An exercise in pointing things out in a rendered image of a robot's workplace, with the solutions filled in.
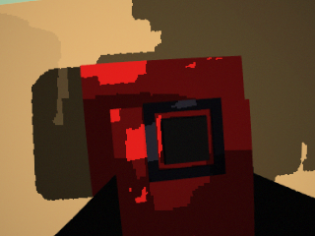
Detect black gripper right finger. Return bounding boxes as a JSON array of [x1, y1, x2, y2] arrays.
[[253, 173, 315, 236]]

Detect red rectangular block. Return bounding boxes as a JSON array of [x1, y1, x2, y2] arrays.
[[80, 55, 255, 236]]

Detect tan rectangular panel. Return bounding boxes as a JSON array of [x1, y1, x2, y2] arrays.
[[0, 0, 315, 236]]

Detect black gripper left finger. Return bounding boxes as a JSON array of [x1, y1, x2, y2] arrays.
[[55, 174, 123, 236]]

